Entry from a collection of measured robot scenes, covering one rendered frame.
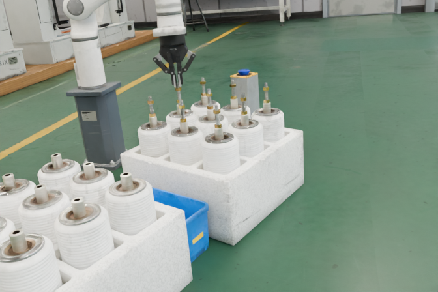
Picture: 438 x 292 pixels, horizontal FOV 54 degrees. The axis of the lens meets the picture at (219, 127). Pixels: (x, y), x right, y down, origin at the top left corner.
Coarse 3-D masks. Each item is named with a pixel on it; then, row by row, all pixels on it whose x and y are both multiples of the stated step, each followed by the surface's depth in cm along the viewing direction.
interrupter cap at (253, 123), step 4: (240, 120) 122; (252, 120) 121; (232, 124) 118; (236, 124) 118; (240, 124) 119; (248, 124) 118; (252, 124) 117; (256, 124) 117; (240, 128) 116; (244, 128) 115
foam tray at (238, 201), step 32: (288, 128) 133; (128, 160) 124; (160, 160) 118; (256, 160) 113; (288, 160) 126; (192, 192) 111; (224, 192) 104; (256, 192) 114; (288, 192) 129; (224, 224) 108; (256, 224) 116
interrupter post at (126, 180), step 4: (124, 172) 88; (128, 172) 88; (124, 176) 86; (128, 176) 86; (124, 180) 86; (128, 180) 86; (124, 184) 86; (128, 184) 87; (132, 184) 87; (124, 188) 87; (128, 188) 87
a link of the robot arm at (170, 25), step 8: (160, 16) 121; (168, 16) 120; (176, 16) 121; (160, 24) 121; (168, 24) 120; (176, 24) 121; (160, 32) 117; (168, 32) 117; (176, 32) 117; (184, 32) 118
